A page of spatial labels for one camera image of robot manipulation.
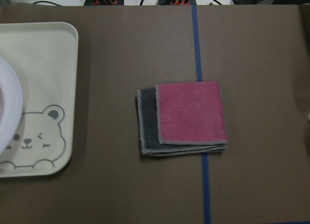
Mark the white round plate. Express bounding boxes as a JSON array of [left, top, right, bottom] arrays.
[[0, 59, 23, 151]]

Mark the cream bear serving tray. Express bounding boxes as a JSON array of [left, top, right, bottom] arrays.
[[0, 22, 78, 177]]

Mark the grey folded cloth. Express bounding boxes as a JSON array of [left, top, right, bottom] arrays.
[[137, 87, 226, 157]]

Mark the pink folded cloth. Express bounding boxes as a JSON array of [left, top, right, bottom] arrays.
[[155, 81, 227, 145]]

